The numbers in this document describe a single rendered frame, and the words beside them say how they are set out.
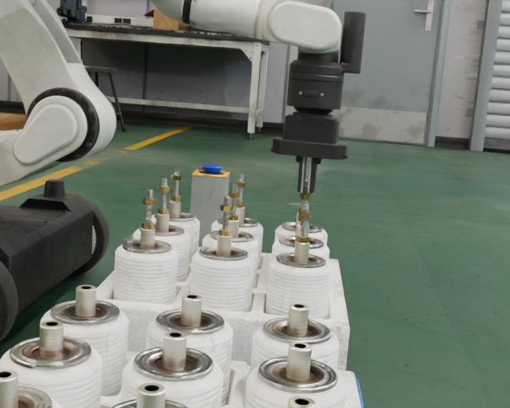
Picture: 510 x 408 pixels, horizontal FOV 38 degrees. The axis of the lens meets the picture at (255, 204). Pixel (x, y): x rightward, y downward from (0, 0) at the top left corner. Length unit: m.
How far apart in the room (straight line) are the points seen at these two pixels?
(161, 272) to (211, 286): 0.08
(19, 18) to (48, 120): 0.20
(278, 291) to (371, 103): 5.16
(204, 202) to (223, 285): 0.43
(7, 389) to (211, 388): 0.18
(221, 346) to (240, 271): 0.30
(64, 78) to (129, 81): 4.98
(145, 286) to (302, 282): 0.23
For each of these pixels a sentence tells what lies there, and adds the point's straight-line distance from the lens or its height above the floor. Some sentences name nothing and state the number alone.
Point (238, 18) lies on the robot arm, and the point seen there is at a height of 0.61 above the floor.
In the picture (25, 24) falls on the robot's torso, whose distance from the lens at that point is 1.48.
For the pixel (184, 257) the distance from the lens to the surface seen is 1.23.
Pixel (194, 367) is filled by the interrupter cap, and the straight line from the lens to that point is 0.71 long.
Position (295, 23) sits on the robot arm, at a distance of 1.14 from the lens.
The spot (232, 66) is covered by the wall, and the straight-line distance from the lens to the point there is 6.25.
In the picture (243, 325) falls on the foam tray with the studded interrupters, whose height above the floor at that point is 0.17.
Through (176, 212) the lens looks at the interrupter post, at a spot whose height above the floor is 0.26.
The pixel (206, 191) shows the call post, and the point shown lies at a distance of 1.48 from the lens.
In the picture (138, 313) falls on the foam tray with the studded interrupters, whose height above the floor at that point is 0.17.
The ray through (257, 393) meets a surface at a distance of 0.69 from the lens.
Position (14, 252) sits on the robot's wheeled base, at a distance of 1.38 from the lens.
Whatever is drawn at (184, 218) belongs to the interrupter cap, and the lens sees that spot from 1.34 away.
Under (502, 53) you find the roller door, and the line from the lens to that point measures 6.27.
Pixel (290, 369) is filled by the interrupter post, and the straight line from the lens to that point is 0.70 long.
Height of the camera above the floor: 0.53
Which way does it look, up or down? 11 degrees down
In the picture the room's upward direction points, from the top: 4 degrees clockwise
